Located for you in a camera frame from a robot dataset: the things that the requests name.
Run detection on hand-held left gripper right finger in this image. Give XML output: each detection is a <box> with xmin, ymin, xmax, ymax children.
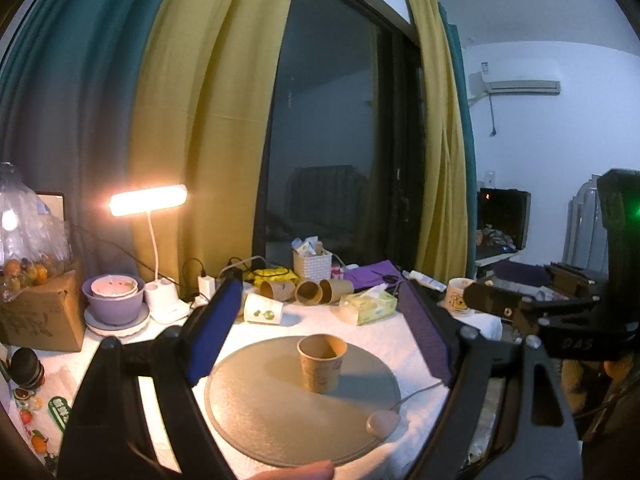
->
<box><xmin>395</xmin><ymin>280</ymin><xmax>586</xmax><ymax>480</ymax></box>

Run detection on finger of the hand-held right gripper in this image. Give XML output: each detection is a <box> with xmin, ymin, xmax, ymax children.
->
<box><xmin>462</xmin><ymin>282</ymin><xmax>608</xmax><ymax>333</ymax></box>
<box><xmin>547</xmin><ymin>262</ymin><xmax>608</xmax><ymax>297</ymax></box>

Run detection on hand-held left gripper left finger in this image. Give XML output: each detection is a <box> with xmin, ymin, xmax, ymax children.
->
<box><xmin>56</xmin><ymin>277</ymin><xmax>244</xmax><ymax>480</ymax></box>

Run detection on brown paper cup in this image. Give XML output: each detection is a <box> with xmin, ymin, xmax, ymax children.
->
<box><xmin>297</xmin><ymin>334</ymin><xmax>348</xmax><ymax>393</ymax></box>
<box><xmin>320</xmin><ymin>279</ymin><xmax>355</xmax><ymax>304</ymax></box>
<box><xmin>260</xmin><ymin>280</ymin><xmax>297</xmax><ymax>302</ymax></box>
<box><xmin>295</xmin><ymin>280</ymin><xmax>324</xmax><ymax>307</ymax></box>

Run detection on white paper cup green print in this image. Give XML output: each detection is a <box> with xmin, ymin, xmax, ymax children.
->
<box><xmin>243</xmin><ymin>292</ymin><xmax>284</xmax><ymax>326</ymax></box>

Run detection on person's left hand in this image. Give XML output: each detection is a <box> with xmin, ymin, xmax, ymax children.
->
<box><xmin>239</xmin><ymin>461</ymin><xmax>337</xmax><ymax>480</ymax></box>

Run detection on white mug yellow print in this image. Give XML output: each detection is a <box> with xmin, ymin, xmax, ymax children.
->
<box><xmin>446</xmin><ymin>277</ymin><xmax>477</xmax><ymax>317</ymax></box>

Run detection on white charger plug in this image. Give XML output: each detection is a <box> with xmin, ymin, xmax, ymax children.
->
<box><xmin>197</xmin><ymin>274</ymin><xmax>219</xmax><ymax>307</ymax></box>

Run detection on grey stacked chairs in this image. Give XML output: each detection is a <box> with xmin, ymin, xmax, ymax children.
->
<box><xmin>564</xmin><ymin>172</ymin><xmax>612</xmax><ymax>272</ymax></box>

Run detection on white tube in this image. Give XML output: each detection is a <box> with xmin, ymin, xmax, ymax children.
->
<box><xmin>401</xmin><ymin>270</ymin><xmax>448</xmax><ymax>292</ymax></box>

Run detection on green tissue pack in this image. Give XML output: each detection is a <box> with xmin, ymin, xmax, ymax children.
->
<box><xmin>340</xmin><ymin>283</ymin><xmax>399</xmax><ymax>326</ymax></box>

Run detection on yellow plastic packet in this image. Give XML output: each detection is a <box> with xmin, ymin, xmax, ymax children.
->
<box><xmin>249</xmin><ymin>268</ymin><xmax>301</xmax><ymax>287</ymax></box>

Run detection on black monitor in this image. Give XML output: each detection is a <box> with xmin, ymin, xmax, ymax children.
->
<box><xmin>476</xmin><ymin>187</ymin><xmax>532</xmax><ymax>253</ymax></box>

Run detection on purple cloth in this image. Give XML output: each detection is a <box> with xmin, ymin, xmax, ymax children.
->
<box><xmin>343</xmin><ymin>260</ymin><xmax>407</xmax><ymax>292</ymax></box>

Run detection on grey round turntable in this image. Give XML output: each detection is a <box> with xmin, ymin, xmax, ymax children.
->
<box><xmin>204</xmin><ymin>336</ymin><xmax>402</xmax><ymax>468</ymax></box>

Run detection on white plate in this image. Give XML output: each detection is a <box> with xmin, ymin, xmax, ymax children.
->
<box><xmin>83</xmin><ymin>302</ymin><xmax>151</xmax><ymax>337</ymax></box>

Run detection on brown fuzzy cloth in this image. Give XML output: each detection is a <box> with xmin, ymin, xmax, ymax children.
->
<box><xmin>559</xmin><ymin>359</ymin><xmax>608</xmax><ymax>413</ymax></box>

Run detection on purple bowl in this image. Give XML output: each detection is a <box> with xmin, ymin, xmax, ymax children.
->
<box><xmin>82</xmin><ymin>275</ymin><xmax>146</xmax><ymax>326</ymax></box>

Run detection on pink bowl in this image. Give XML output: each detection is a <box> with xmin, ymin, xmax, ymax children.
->
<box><xmin>90</xmin><ymin>276</ymin><xmax>139</xmax><ymax>299</ymax></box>

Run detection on white woven basket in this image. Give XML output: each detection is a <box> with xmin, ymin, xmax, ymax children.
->
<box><xmin>292</xmin><ymin>236</ymin><xmax>334</xmax><ymax>282</ymax></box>

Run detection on white desk lamp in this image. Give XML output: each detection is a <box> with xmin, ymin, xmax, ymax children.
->
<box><xmin>109</xmin><ymin>184</ymin><xmax>191</xmax><ymax>324</ymax></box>

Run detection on yellow curtain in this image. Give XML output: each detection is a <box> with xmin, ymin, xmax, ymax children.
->
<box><xmin>129</xmin><ymin>0</ymin><xmax>302</xmax><ymax>286</ymax></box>
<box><xmin>406</xmin><ymin>0</ymin><xmax>473</xmax><ymax>281</ymax></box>

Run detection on cardboard box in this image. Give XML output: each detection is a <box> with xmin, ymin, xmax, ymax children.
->
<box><xmin>0</xmin><ymin>259</ymin><xmax>87</xmax><ymax>354</ymax></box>

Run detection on fruit print cloth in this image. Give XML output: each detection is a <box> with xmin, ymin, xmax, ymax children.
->
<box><xmin>12</xmin><ymin>385</ymin><xmax>73</xmax><ymax>473</ymax></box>

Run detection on black round jar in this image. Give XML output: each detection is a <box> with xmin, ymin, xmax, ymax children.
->
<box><xmin>10</xmin><ymin>347</ymin><xmax>46</xmax><ymax>391</ymax></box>

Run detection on teal curtain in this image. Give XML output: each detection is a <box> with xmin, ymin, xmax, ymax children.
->
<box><xmin>0</xmin><ymin>0</ymin><xmax>186</xmax><ymax>281</ymax></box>
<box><xmin>437</xmin><ymin>2</ymin><xmax>478</xmax><ymax>261</ymax></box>

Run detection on brown framed board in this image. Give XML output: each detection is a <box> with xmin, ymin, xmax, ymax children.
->
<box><xmin>31</xmin><ymin>190</ymin><xmax>66</xmax><ymax>223</ymax></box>

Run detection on white air conditioner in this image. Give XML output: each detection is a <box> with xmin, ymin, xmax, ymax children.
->
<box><xmin>481</xmin><ymin>58</ymin><xmax>562</xmax><ymax>96</ymax></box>

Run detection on clear plastic bag of fruit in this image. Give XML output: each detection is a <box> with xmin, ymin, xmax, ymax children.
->
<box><xmin>0</xmin><ymin>162</ymin><xmax>72</xmax><ymax>292</ymax></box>

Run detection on dark glass window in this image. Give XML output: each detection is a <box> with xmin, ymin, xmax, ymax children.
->
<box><xmin>251</xmin><ymin>0</ymin><xmax>426</xmax><ymax>273</ymax></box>

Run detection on pink oval switch with cable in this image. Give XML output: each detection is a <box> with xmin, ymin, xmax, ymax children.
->
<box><xmin>366</xmin><ymin>379</ymin><xmax>446</xmax><ymax>438</ymax></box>

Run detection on black cable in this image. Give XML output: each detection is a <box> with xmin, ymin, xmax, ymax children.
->
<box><xmin>70</xmin><ymin>224</ymin><xmax>208</xmax><ymax>301</ymax></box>

